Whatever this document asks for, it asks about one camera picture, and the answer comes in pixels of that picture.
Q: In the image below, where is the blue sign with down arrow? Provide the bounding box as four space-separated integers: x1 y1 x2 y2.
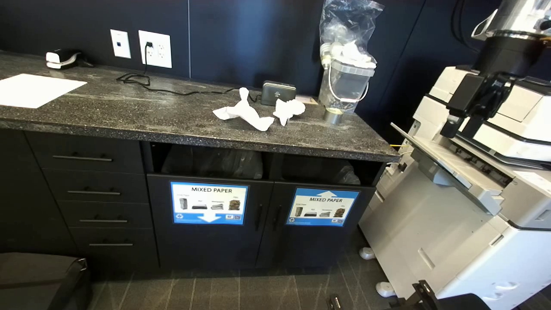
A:
167 179 250 227

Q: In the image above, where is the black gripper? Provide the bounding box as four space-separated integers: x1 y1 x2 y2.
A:
441 32 543 141

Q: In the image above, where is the clear plastic bag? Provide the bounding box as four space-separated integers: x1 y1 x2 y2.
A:
317 0 386 65

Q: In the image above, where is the blue sign with up arrow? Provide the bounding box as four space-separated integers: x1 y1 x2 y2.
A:
285 186 362 229

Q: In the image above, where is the small grey box device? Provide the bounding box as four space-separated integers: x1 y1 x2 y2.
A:
260 81 298 106

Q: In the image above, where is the large white outlet plate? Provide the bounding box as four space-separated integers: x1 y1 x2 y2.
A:
136 29 174 70

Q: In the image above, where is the flat white paper sheet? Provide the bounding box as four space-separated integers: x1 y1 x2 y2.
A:
0 72 90 110

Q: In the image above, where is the large crumpled white paper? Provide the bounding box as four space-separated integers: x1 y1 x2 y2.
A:
212 86 278 134

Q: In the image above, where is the dark counter cabinet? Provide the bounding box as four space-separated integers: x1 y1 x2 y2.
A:
0 50 402 280

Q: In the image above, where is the clear plastic bucket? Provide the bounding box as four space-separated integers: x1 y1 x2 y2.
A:
317 41 379 113

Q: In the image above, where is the thin black power cable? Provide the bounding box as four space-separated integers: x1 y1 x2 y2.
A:
116 70 240 98

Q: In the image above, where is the black cabinet drawer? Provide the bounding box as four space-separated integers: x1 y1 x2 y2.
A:
69 227 161 272
25 132 145 175
42 168 150 203
56 198 155 232

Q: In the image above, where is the black bin door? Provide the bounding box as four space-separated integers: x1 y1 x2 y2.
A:
147 172 273 272
257 179 369 272

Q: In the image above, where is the large white office printer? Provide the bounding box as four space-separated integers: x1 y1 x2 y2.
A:
359 65 551 310

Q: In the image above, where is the small white wall plate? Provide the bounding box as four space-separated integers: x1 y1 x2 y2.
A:
109 27 133 60

